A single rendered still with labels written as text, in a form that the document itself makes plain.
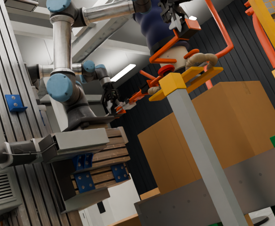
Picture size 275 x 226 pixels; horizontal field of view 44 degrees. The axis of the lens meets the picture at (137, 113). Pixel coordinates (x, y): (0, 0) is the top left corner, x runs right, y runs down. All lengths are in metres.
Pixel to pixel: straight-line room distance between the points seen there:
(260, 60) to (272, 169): 11.63
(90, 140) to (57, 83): 0.32
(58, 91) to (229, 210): 0.87
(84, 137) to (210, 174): 0.52
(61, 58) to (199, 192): 0.86
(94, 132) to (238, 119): 0.62
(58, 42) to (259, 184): 1.07
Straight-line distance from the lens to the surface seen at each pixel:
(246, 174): 1.39
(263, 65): 12.86
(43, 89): 10.51
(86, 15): 1.83
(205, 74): 1.87
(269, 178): 1.36
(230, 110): 1.52
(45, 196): 1.58
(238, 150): 1.53
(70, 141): 1.34
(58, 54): 1.63
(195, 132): 1.26
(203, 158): 1.25
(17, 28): 9.66
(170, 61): 1.80
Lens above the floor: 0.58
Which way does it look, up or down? 15 degrees up
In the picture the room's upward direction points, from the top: 22 degrees counter-clockwise
